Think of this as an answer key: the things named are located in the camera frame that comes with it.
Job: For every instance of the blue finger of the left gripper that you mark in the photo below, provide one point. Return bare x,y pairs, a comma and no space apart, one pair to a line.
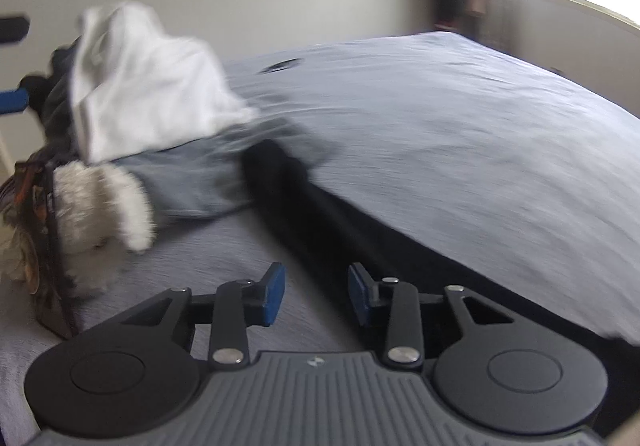
13,29
13,101

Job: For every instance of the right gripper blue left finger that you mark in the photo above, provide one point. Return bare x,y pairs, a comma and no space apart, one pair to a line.
239,305

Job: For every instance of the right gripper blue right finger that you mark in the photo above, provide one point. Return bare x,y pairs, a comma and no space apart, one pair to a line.
389,312

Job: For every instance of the cream and black sweatshirt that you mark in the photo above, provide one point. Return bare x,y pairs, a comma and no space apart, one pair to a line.
327,234

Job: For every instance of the brown patterned bag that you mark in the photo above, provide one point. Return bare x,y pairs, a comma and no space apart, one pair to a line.
29,207

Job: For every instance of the white cloth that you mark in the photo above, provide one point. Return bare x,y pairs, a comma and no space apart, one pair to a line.
134,88

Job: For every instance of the grey folded garment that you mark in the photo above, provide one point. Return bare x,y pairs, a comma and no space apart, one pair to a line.
198,180

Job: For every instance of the white fluffy plush toy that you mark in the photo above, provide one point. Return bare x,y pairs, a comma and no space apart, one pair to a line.
95,225

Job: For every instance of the black label on sheet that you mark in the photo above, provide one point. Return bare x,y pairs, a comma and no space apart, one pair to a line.
282,65

